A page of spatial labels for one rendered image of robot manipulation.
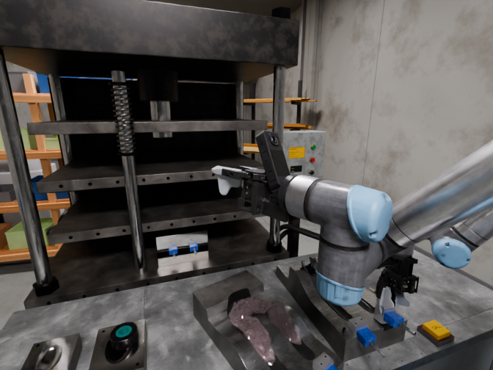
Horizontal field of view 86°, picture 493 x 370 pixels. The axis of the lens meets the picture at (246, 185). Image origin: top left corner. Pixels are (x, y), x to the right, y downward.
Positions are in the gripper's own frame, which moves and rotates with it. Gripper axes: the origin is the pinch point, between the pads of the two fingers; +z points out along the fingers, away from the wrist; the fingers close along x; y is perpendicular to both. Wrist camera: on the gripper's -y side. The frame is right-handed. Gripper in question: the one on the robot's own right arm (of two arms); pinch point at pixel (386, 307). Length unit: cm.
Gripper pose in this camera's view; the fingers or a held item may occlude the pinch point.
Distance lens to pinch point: 109.9
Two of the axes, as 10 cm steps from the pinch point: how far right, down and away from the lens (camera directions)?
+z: -0.9, 9.9, 0.9
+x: 9.4, 0.5, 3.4
